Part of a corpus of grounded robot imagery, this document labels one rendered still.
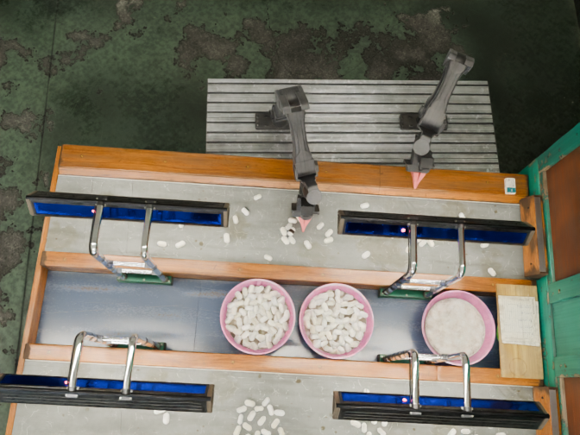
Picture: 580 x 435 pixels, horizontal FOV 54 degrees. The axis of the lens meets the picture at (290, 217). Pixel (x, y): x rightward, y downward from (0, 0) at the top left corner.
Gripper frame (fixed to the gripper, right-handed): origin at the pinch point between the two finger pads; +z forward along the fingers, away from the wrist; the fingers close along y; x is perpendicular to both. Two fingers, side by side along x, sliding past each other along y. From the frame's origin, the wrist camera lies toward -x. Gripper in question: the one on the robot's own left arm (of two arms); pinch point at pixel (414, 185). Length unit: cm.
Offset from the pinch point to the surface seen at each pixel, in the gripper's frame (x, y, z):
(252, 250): -8, -58, 27
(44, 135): 95, -174, 19
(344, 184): 8.5, -24.7, 4.1
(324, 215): 2.5, -31.6, 15.0
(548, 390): -45, 44, 53
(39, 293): -19, -133, 43
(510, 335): -27, 36, 44
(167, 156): 12, -93, -1
